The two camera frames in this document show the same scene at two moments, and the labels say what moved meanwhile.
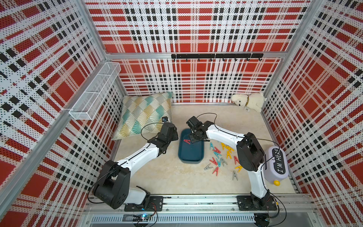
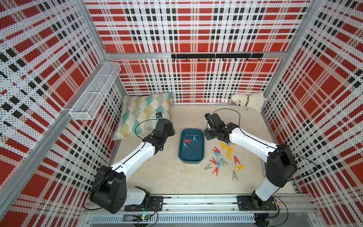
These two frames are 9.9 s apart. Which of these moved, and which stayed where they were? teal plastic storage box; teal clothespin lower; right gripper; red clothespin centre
Moved: right gripper
Stayed: teal plastic storage box; teal clothespin lower; red clothespin centre
